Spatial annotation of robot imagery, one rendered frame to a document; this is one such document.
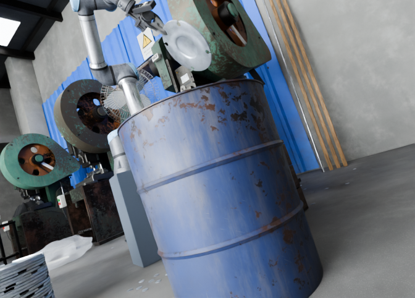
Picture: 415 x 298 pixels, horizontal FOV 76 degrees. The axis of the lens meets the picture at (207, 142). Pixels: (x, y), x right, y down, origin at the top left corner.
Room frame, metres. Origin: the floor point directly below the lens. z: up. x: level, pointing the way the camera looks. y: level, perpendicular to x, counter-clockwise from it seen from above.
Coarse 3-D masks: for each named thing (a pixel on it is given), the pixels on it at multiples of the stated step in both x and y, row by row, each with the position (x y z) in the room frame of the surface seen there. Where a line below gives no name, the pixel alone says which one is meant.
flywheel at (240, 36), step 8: (208, 0) 1.78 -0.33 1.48; (216, 0) 1.89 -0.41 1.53; (224, 0) 1.96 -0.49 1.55; (216, 8) 1.77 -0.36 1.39; (224, 8) 1.70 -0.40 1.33; (232, 8) 1.72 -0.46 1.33; (216, 16) 1.74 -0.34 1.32; (224, 16) 1.72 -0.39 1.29; (232, 16) 1.74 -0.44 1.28; (224, 24) 1.77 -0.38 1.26; (232, 24) 1.79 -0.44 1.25; (240, 24) 2.04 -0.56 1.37; (224, 32) 1.83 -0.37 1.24; (232, 32) 2.02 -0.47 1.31; (240, 32) 2.05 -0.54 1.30; (240, 40) 2.02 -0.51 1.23
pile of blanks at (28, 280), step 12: (24, 264) 0.86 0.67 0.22; (36, 264) 0.91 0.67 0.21; (0, 276) 0.86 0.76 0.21; (12, 276) 0.83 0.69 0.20; (24, 276) 0.85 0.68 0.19; (36, 276) 0.89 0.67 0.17; (48, 276) 0.96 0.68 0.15; (0, 288) 0.80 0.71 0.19; (12, 288) 0.85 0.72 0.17; (24, 288) 0.85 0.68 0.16; (36, 288) 0.88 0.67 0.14; (48, 288) 0.93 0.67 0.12
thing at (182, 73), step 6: (180, 66) 1.99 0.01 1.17; (180, 72) 2.00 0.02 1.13; (186, 72) 1.97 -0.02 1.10; (180, 78) 2.01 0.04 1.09; (186, 78) 1.98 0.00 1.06; (180, 84) 2.02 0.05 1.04; (186, 84) 1.99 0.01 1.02; (192, 84) 1.96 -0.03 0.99; (198, 84) 1.98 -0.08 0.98; (204, 84) 2.04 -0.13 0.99; (180, 90) 2.02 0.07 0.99
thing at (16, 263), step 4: (40, 252) 1.02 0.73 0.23; (28, 256) 1.04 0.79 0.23; (32, 256) 1.03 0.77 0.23; (36, 256) 0.91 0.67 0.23; (16, 260) 1.04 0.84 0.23; (20, 260) 1.01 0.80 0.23; (24, 260) 0.95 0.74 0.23; (28, 260) 0.88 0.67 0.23; (8, 264) 0.95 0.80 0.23; (12, 264) 0.91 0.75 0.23; (16, 264) 0.84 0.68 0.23; (20, 264) 0.85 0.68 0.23; (0, 268) 0.88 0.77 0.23; (4, 268) 0.88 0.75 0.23; (8, 268) 0.82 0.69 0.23; (0, 272) 0.80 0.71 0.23
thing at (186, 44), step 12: (168, 24) 1.19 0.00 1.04; (180, 24) 1.15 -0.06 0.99; (168, 36) 1.26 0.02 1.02; (180, 36) 1.23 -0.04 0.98; (192, 36) 1.18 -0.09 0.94; (168, 48) 1.34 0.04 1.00; (180, 48) 1.30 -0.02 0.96; (192, 48) 1.26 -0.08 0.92; (204, 48) 1.21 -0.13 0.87; (180, 60) 1.37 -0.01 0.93; (192, 60) 1.32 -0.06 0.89; (204, 60) 1.28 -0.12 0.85
